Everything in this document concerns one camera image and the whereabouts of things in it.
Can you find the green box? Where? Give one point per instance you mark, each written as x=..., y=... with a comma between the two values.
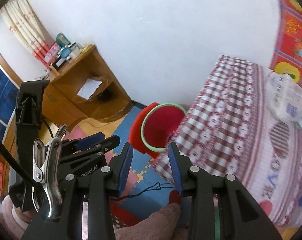
x=62, y=38

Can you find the blue alarm clock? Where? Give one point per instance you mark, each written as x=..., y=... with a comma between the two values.
x=65, y=52

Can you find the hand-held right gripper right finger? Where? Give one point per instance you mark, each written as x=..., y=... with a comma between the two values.
x=176, y=172

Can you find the blue patterned panel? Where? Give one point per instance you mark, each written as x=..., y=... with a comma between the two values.
x=1, y=92

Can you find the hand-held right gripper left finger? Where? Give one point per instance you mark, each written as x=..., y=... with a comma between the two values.
x=124, y=170

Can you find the foam puzzle floor mats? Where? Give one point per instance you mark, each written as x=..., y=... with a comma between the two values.
x=141, y=205

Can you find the red plastic basin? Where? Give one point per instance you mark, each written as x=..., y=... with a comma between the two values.
x=136, y=132

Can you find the metal spring clip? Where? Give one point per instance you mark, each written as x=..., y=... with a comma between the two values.
x=61, y=130
x=55, y=175

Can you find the red checked bedsheet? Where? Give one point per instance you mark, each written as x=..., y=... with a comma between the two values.
x=231, y=130

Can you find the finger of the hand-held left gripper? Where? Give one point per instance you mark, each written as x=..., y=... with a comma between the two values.
x=91, y=140
x=106, y=145

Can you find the cream curtain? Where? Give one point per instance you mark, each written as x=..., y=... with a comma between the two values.
x=21, y=22

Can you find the wooden desk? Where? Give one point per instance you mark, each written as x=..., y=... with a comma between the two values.
x=66, y=90

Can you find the red bin with green rim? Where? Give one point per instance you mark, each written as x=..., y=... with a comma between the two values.
x=161, y=125

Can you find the red floral wall cloth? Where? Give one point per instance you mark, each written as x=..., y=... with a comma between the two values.
x=293, y=30

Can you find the clear bag with white paper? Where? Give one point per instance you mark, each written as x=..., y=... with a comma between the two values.
x=88, y=87

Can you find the white printed plastic bag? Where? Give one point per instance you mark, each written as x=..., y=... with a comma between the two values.
x=285, y=97

